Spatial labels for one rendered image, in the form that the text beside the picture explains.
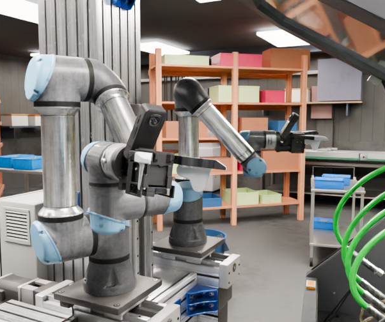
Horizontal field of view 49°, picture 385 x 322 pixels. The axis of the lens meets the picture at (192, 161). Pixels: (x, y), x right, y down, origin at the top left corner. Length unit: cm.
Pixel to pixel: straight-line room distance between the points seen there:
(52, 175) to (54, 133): 11
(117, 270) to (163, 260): 49
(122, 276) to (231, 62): 498
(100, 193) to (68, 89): 33
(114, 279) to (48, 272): 46
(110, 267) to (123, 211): 34
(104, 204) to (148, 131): 21
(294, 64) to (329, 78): 178
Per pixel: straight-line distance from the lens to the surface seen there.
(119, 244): 120
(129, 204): 91
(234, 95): 592
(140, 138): 76
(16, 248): 166
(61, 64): 111
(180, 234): 162
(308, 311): 137
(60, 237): 113
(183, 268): 165
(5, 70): 992
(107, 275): 122
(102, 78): 113
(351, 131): 842
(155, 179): 73
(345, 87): 806
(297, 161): 646
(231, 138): 160
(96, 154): 87
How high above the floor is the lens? 152
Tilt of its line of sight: 6 degrees down
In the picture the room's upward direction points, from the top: straight up
